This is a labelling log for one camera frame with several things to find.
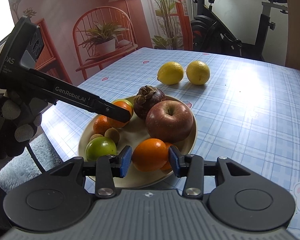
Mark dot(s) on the brown longan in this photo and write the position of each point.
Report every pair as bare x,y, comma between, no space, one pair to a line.
113,134
94,136

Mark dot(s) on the orange mandarin front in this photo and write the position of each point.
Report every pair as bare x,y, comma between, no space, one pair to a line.
167,165

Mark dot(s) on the left yellow lemon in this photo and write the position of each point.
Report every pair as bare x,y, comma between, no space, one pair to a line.
170,73

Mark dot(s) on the yellow lemon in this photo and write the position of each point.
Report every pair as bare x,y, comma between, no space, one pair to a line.
198,72
170,73

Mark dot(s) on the gloved left hand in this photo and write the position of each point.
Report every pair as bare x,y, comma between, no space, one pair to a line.
19,122

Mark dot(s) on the blue plaid tablecloth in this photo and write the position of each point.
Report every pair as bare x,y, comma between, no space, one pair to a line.
248,110

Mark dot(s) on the printed room backdrop poster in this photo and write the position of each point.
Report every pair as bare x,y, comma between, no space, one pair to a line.
82,37

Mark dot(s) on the dark purple mangosteen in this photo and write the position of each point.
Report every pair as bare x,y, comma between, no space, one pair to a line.
145,99

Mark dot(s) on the black exercise bike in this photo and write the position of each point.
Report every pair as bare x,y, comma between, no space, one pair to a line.
242,18

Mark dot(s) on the orange mandarin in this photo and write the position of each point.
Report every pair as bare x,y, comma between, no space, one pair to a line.
167,165
101,125
150,155
122,117

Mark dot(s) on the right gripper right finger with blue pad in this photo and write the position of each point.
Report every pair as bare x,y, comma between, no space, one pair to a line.
191,167

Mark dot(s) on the beige round plate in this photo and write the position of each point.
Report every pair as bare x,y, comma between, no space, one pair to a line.
132,134

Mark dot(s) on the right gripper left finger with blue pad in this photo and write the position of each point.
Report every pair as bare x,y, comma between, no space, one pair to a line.
109,167

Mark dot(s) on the red apple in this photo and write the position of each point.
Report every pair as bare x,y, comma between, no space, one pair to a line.
169,121

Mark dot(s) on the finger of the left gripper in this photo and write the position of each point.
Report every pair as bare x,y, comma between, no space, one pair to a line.
105,108

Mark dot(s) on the right yellow lemon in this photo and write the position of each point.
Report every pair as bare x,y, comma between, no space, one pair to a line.
198,72

